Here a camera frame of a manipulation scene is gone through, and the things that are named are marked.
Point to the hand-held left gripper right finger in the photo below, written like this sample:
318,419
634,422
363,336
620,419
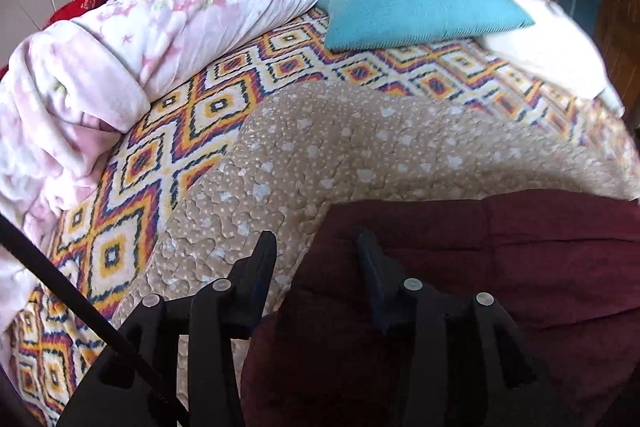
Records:
375,287

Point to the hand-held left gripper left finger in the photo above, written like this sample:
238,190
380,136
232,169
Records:
262,277

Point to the maroon quilted coat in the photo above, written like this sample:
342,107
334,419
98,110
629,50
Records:
525,267

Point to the beige dotted quilted mat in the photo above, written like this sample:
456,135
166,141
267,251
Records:
325,157

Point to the colourful diamond patterned blanket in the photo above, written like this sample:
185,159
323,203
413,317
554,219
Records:
210,107

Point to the pink floral blanket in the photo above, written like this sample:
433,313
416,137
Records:
100,57

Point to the teal pillow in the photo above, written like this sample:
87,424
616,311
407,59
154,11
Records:
415,7

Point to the white pillow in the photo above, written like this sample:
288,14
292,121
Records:
550,47

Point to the brown wooden door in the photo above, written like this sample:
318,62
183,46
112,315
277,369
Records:
620,37

